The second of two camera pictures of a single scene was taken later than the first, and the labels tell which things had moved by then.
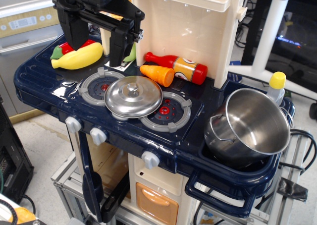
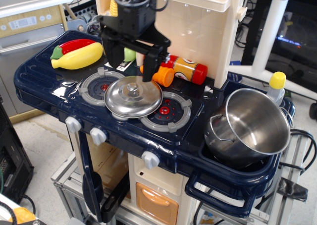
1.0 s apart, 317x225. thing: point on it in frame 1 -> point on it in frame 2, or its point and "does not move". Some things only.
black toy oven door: [109, 207] does not move
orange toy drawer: [157, 204] does not move
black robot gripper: [109, 7] -> [133, 25]
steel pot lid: [132, 96] does not move
